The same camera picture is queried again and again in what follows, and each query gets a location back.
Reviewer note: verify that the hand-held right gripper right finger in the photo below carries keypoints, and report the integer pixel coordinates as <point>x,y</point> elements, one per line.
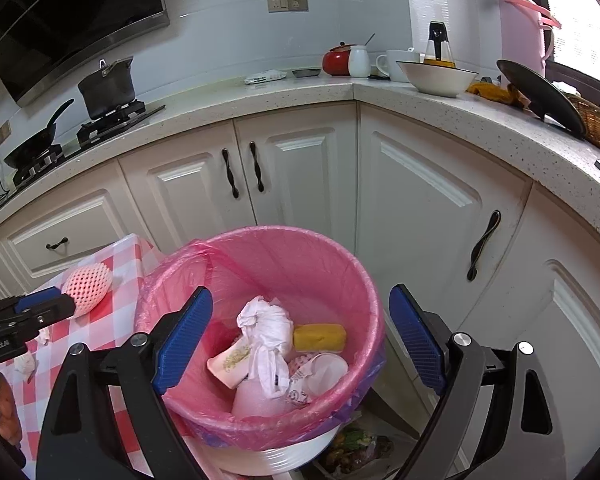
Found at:
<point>415,345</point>

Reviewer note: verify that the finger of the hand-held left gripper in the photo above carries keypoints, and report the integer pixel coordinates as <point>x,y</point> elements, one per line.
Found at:
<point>55,310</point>
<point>37,297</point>

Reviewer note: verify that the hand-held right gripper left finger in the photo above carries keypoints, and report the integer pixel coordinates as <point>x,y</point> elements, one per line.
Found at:
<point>185,340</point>

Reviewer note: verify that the pink foam fruit net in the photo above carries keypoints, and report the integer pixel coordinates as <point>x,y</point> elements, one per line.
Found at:
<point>87,285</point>

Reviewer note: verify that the knotted white plastic bag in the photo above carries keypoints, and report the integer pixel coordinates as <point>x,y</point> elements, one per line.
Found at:
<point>265,330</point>

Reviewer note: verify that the yellow sponge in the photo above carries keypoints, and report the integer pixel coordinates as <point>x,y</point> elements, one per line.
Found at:
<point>320,337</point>

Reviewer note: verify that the trash bin with pink bag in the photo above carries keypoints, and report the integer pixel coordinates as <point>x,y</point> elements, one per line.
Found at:
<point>305,270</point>

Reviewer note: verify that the person's left hand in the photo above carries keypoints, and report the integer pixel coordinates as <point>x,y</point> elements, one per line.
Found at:
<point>7,405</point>

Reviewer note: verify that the crumpled white tissue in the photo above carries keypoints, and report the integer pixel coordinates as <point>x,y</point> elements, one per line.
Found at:
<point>44,336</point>
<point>24,366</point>

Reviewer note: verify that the pink checkered tablecloth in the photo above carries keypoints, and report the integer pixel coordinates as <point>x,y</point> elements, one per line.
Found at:
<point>120,270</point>

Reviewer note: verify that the clear plastic cup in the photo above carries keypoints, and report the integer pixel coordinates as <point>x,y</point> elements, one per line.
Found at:
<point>327,370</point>

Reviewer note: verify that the white kitchen cabinet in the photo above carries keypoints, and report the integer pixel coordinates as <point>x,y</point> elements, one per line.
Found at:
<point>420,240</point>

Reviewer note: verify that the bag of food scraps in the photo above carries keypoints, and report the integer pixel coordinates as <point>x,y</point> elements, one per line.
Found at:
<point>355,452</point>

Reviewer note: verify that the printed white wrapper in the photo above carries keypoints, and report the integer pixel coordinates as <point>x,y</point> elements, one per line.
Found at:
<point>297,394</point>

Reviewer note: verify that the black wok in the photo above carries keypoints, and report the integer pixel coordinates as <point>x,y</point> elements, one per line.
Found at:
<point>35,145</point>

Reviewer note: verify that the black gas stove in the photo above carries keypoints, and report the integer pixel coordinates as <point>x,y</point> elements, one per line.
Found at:
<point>105,122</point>

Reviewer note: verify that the black cooking pot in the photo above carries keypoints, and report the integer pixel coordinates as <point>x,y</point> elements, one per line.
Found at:
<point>107,90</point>

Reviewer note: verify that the yellow cloth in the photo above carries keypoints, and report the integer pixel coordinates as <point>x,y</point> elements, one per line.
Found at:
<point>495,92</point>

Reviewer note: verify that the white ceramic bowl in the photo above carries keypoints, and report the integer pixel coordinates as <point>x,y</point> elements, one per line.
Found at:
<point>437,80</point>

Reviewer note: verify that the white packet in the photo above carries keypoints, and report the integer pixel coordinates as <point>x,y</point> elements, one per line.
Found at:
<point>265,77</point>

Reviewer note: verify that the speckled kitchen countertop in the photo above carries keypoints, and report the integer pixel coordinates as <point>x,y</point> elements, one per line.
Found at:
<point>305,92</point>

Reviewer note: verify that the white cup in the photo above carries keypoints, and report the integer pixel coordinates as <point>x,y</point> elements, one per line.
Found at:
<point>395,65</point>

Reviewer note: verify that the black range hood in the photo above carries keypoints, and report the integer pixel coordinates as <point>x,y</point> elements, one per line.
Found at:
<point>70,15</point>

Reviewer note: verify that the woven basket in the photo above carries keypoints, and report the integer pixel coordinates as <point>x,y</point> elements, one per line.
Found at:
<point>597,122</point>

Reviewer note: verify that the white jar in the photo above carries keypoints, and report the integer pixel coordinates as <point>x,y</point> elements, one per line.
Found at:
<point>360,62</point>

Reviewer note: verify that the small grey dish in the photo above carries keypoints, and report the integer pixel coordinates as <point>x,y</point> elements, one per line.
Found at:
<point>307,73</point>

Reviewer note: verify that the red lidded pot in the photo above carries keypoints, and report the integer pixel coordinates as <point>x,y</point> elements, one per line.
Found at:
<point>336,60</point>

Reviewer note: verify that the glass oil bottle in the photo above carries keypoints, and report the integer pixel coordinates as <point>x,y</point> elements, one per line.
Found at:
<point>437,45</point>

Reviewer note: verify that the metal spoon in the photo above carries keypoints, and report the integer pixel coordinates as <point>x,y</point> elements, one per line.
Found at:
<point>370,40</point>

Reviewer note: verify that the pink thermos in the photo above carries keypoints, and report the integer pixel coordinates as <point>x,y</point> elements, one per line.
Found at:
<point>522,20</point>

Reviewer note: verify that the window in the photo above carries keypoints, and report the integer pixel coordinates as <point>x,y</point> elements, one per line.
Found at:
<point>590,10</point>

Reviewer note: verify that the brown wall socket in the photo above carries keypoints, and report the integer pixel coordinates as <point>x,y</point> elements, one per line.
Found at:
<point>1,132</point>

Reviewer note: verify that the beige wall socket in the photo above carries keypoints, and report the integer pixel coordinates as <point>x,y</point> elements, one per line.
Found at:
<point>277,4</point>

